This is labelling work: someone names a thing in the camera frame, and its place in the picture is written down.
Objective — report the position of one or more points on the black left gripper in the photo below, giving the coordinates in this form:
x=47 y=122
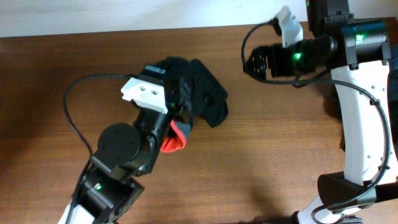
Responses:
x=182 y=101

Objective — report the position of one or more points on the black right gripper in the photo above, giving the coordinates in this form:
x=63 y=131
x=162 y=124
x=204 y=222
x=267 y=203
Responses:
x=276 y=52

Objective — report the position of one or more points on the black leggings red waistband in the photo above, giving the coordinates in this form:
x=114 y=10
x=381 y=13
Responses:
x=208 y=98

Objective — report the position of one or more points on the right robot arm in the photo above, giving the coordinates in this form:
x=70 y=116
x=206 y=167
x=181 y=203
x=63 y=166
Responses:
x=356 y=54

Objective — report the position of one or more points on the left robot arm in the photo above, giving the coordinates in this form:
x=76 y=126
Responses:
x=106 y=188

